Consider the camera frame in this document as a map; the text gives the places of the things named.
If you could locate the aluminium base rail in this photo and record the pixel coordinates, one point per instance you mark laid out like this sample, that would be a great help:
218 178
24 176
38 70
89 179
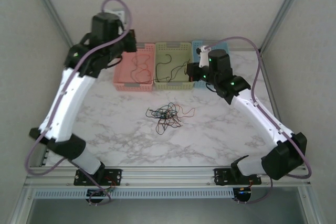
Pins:
170 175

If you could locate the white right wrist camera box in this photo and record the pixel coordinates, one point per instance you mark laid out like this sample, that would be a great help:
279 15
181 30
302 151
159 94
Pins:
203 56

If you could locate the pink plastic basket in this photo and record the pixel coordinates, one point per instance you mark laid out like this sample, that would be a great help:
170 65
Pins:
126 74

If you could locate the green plastic basket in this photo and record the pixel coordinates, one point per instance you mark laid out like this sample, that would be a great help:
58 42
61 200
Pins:
181 51

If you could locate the blue plastic basket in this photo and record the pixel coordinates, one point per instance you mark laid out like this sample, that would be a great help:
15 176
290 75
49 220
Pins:
194 44

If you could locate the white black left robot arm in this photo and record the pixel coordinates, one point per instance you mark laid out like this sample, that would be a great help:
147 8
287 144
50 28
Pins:
68 103

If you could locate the short red power lead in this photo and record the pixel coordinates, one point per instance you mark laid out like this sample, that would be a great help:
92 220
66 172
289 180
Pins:
113 183
251 184

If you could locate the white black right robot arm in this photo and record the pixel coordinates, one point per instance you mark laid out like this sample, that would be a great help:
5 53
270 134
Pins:
262 119

